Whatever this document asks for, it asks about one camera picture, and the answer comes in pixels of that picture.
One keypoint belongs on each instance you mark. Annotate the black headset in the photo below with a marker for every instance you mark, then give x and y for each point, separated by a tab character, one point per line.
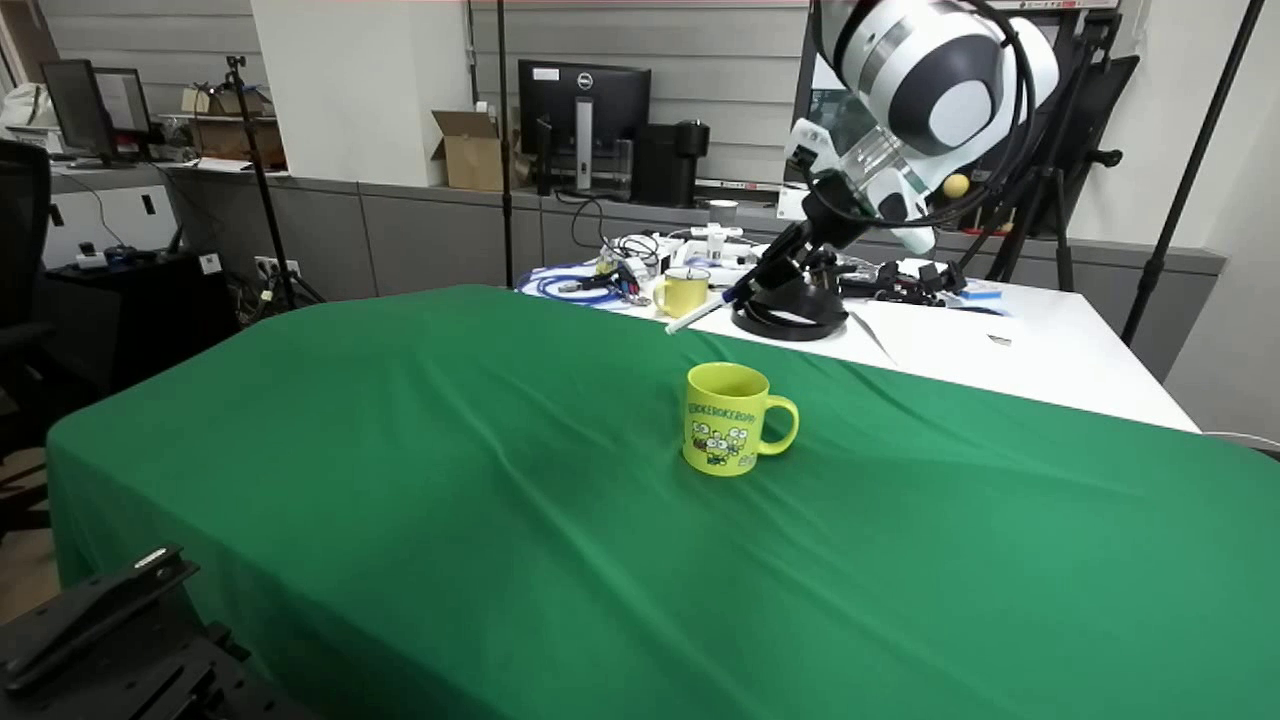
922	281

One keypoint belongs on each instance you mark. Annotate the black light stand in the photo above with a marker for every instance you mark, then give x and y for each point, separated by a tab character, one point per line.
263	186

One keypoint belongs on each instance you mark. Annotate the green tablecloth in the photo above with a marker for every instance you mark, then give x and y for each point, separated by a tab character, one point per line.
464	507

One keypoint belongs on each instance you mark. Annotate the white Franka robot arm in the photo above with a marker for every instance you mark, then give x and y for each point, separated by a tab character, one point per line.
935	82

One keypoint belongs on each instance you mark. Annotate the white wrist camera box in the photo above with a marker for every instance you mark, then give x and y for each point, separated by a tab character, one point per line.
823	145

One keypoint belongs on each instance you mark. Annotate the brown cardboard box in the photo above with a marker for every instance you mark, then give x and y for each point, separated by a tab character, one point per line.
232	142

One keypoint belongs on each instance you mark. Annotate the black camera tripod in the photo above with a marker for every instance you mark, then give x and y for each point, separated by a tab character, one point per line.
1053	214

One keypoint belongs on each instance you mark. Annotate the dark desk monitor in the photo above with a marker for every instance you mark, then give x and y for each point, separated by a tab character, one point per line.
83	106

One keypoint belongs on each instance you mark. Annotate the black Dell monitor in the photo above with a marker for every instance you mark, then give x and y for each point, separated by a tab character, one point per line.
587	101

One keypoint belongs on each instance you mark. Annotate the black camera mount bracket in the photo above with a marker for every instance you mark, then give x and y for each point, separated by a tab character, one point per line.
93	626

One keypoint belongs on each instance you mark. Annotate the white device clutter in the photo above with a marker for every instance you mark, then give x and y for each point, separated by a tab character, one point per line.
695	250

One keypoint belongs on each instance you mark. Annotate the slanted black pole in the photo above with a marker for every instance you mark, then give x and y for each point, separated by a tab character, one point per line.
1188	164

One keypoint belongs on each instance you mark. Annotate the thin grey pen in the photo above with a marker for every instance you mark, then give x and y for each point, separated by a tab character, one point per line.
868	329

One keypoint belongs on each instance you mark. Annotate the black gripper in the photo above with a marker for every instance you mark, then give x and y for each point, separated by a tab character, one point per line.
836	220

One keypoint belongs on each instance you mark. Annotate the yellow cartoon print mug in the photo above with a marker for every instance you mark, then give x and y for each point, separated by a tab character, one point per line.
723	443

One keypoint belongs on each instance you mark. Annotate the small pale yellow cup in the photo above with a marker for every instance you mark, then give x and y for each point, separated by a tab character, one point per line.
683	290

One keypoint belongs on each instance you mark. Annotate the yellow ball on stand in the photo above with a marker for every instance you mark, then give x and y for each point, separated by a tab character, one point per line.
959	186

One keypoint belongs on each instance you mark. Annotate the black office chair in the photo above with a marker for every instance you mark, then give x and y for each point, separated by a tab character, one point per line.
20	224

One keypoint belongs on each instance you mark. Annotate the vertical black pole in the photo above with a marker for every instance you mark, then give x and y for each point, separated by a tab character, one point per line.
506	134

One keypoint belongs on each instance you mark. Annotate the black cabinet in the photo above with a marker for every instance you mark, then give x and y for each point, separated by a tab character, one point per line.
135	322

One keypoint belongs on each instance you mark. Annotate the open cardboard box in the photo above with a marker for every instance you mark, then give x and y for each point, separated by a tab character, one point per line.
472	163

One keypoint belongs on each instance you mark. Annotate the black computer tower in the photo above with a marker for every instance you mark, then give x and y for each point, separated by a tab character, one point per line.
667	164

